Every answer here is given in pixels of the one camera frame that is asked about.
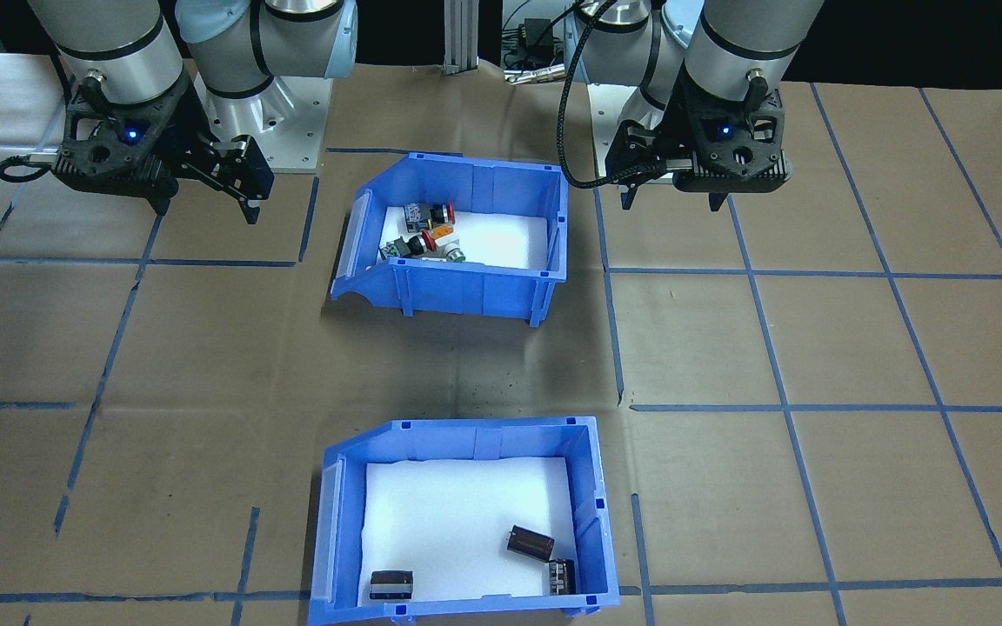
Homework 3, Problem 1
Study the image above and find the blue bin with push buttons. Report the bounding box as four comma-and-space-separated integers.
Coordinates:
330, 152, 570, 329

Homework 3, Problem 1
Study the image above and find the blue bin with capacitors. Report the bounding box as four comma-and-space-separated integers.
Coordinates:
308, 416, 622, 626

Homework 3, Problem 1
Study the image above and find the pile of push-button switches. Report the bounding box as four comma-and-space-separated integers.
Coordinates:
379, 204, 551, 270

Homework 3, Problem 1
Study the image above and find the red button black body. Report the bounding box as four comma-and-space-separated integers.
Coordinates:
379, 232, 438, 263

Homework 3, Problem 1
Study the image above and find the red mushroom button grey block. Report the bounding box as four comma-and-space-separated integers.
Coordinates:
403, 200, 457, 230

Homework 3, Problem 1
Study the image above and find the black power adapter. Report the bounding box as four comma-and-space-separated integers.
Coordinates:
514, 17, 554, 52

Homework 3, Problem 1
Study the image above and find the dark brown cylindrical capacitor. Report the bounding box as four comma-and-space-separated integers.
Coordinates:
505, 524, 556, 563

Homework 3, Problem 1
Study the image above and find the white foam liner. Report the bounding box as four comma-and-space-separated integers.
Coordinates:
360, 456, 577, 603

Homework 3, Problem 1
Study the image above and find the black cylindrical capacitor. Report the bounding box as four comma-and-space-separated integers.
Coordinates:
369, 569, 416, 602

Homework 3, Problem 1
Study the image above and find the black ribbed wrist camera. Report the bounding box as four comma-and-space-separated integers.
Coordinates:
673, 162, 793, 195
53, 163, 182, 201

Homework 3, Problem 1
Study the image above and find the white square base plate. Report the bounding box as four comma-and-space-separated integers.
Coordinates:
590, 83, 685, 185
244, 77, 334, 175

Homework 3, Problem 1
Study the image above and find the upright aluminium profile post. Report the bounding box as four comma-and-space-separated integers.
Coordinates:
442, 0, 482, 76

